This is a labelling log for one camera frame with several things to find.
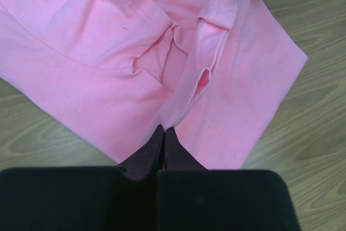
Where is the pink t shirt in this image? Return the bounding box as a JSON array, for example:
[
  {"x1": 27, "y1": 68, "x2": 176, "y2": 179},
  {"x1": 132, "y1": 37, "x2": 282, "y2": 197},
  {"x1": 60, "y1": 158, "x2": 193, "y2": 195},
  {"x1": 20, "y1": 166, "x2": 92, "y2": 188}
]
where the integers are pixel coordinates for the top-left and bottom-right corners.
[{"x1": 1, "y1": 0, "x2": 307, "y2": 169}]

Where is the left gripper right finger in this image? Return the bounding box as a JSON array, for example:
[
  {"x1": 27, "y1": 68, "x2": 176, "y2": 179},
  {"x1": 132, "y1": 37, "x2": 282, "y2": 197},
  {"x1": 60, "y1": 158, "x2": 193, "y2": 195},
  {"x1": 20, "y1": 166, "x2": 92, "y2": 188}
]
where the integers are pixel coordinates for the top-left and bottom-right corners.
[{"x1": 156, "y1": 128, "x2": 300, "y2": 230}]

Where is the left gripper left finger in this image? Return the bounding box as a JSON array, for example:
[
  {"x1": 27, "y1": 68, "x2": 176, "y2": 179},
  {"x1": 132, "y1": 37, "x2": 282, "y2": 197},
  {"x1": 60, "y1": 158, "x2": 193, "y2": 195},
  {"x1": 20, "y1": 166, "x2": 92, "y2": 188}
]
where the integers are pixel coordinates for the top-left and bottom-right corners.
[{"x1": 1, "y1": 127, "x2": 164, "y2": 230}]

